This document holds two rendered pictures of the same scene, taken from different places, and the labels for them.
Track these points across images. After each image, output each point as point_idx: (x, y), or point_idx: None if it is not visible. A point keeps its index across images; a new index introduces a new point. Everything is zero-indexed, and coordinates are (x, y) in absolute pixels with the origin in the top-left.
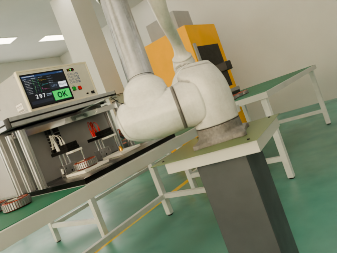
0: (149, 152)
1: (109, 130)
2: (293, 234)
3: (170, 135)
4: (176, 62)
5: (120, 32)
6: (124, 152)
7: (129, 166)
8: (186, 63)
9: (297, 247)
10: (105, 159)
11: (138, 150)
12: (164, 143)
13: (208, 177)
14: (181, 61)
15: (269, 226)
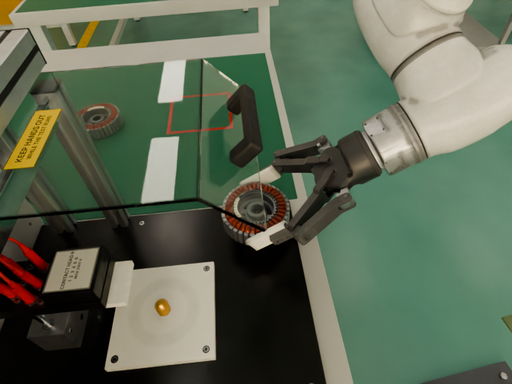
0: (345, 356)
1: (105, 266)
2: (352, 261)
3: (292, 216)
4: (441, 11)
5: None
6: (215, 347)
7: None
8: (460, 21)
9: (376, 291)
10: (120, 373)
11: (310, 363)
12: (313, 265)
13: None
14: (459, 11)
15: None
